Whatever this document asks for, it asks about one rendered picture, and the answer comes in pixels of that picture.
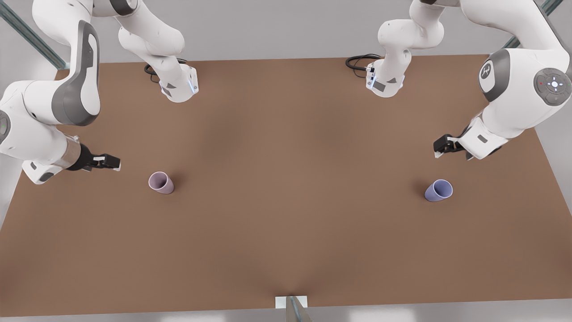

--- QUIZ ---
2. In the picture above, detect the purple cup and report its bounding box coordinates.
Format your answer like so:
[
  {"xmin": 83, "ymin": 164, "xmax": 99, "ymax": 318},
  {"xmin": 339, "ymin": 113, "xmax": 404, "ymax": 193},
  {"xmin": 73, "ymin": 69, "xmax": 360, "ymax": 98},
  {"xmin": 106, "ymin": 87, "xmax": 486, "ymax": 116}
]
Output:
[{"xmin": 425, "ymin": 179, "xmax": 454, "ymax": 203}]

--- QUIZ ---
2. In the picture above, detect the pink cup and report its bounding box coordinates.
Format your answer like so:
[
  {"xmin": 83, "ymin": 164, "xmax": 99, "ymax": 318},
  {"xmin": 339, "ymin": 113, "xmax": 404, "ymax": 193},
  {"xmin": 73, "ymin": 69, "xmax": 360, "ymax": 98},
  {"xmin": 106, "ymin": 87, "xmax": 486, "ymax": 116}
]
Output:
[{"xmin": 148, "ymin": 172, "xmax": 175, "ymax": 195}]

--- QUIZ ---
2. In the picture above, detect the black cable loop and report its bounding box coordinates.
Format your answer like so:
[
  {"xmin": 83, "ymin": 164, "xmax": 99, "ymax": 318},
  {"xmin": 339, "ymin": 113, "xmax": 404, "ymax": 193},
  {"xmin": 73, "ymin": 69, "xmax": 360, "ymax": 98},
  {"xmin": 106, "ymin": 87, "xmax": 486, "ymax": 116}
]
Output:
[
  {"xmin": 144, "ymin": 58, "xmax": 189, "ymax": 84},
  {"xmin": 345, "ymin": 54, "xmax": 383, "ymax": 79}
]

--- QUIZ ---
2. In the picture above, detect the silver frame post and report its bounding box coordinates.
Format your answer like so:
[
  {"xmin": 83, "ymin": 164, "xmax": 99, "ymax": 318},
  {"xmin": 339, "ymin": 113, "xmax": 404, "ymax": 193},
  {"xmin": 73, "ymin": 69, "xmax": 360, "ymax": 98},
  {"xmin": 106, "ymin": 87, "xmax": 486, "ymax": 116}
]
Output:
[
  {"xmin": 502, "ymin": 0, "xmax": 564, "ymax": 49},
  {"xmin": 274, "ymin": 295, "xmax": 313, "ymax": 322},
  {"xmin": 0, "ymin": 4, "xmax": 68, "ymax": 70}
]

